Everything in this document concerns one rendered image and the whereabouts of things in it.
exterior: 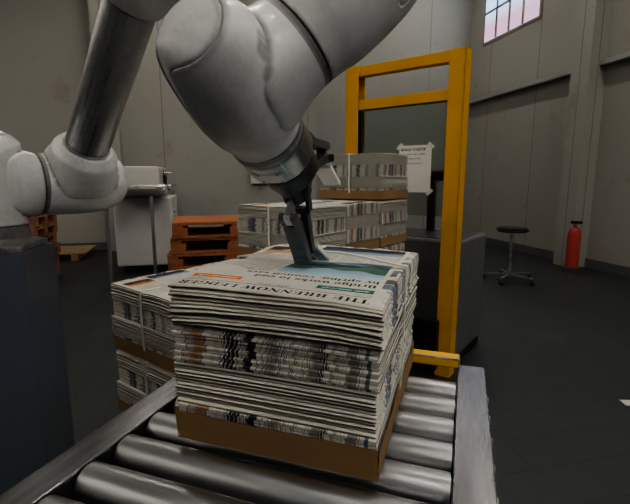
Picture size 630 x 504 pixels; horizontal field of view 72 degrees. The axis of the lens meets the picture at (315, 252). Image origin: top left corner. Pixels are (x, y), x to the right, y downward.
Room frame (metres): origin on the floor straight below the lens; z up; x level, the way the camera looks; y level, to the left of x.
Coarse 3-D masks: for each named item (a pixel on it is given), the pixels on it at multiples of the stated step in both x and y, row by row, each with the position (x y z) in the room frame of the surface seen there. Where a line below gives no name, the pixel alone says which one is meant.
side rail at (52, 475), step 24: (168, 384) 0.73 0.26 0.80; (144, 408) 0.64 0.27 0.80; (168, 408) 0.66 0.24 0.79; (96, 432) 0.58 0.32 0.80; (120, 432) 0.58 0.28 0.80; (144, 432) 0.61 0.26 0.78; (72, 456) 0.52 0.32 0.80; (96, 456) 0.52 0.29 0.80; (24, 480) 0.47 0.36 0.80; (48, 480) 0.47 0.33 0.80; (72, 480) 0.49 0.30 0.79
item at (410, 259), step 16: (272, 256) 0.75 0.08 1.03; (288, 256) 0.75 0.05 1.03; (336, 256) 0.75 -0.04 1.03; (352, 256) 0.75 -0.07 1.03; (368, 256) 0.75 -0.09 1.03; (384, 256) 0.75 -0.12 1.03; (400, 256) 0.75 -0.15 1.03; (416, 256) 0.79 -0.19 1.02; (416, 272) 0.79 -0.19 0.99; (416, 288) 0.80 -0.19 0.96
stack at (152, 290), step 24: (120, 288) 1.35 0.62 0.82; (144, 288) 1.31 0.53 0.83; (168, 288) 1.31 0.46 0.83; (120, 312) 1.36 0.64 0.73; (144, 312) 1.27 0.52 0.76; (168, 312) 1.19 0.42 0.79; (120, 336) 1.37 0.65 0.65; (144, 336) 1.27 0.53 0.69; (168, 336) 1.19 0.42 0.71; (120, 360) 1.36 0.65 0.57; (144, 360) 1.30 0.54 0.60; (120, 384) 1.36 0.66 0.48; (144, 384) 1.29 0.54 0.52
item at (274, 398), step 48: (192, 288) 0.54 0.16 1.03; (240, 288) 0.52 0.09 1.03; (288, 288) 0.52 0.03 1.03; (336, 288) 0.52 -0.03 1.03; (384, 288) 0.52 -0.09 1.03; (192, 336) 0.54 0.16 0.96; (240, 336) 0.52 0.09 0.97; (288, 336) 0.49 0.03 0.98; (336, 336) 0.47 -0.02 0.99; (384, 336) 0.46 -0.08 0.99; (192, 384) 0.55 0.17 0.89; (240, 384) 0.53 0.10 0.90; (288, 384) 0.51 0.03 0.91; (336, 384) 0.48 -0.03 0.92; (384, 384) 0.52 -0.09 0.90; (288, 432) 0.51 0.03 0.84; (336, 432) 0.48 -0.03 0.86; (384, 432) 0.52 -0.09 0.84
